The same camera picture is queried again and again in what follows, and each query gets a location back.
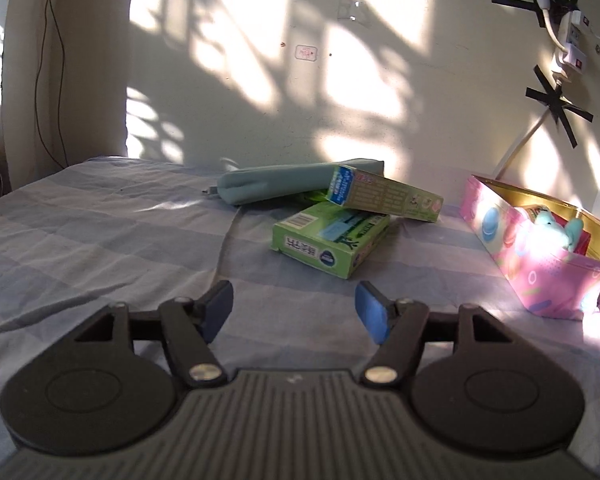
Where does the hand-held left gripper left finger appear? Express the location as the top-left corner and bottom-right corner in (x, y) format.
(75, 280), (235, 389)

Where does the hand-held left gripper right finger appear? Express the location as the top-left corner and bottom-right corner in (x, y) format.
(355, 280), (511, 387)

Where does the large green box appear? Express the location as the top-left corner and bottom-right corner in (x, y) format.
(270, 203), (392, 280)

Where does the small green box blue end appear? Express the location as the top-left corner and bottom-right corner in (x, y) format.
(326, 165), (444, 223)

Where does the teal pencil pouch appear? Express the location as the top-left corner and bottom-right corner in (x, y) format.
(202, 159), (385, 206)

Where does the pink biscuit tin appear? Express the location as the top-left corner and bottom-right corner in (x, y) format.
(459, 175), (600, 321)

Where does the teal plush toy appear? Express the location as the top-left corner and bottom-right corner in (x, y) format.
(530, 210), (586, 253)

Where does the red cardboard box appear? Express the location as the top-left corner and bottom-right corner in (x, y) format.
(522, 204), (594, 259)

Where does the grey checked bed sheet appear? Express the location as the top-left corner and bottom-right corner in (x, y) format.
(0, 155), (600, 480)

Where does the black tape cross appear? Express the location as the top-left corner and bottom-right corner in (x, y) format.
(490, 0), (586, 29)
(525, 65), (595, 149)

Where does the clear tape piece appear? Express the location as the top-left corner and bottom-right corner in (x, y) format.
(336, 0), (372, 26)

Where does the beige power cable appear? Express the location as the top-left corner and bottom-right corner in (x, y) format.
(495, 76), (562, 181)

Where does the thin black wall cable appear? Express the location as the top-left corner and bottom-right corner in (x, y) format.
(33, 0), (69, 171)

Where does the white looped cable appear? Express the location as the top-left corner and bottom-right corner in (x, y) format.
(540, 4), (567, 57)

